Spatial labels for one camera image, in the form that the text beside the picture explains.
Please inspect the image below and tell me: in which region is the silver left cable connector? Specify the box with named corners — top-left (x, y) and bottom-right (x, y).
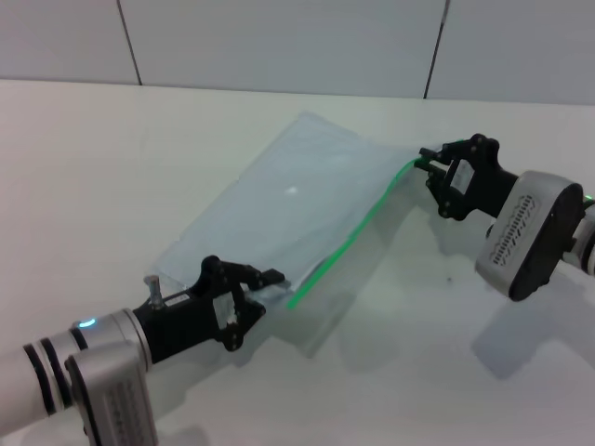
top-left (144, 274), bottom-right (165, 308)

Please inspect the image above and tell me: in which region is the clear green-zipper document bag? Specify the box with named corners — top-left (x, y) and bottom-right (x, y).
top-left (151, 110), bottom-right (448, 360)

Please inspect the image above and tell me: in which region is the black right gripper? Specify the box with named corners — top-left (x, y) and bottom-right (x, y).
top-left (418, 133), bottom-right (520, 222)

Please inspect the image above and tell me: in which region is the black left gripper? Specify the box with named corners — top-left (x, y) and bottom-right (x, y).
top-left (131, 255), bottom-right (286, 367)

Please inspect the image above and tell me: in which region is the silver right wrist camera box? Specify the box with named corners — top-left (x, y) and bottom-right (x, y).
top-left (473, 170), bottom-right (586, 303)

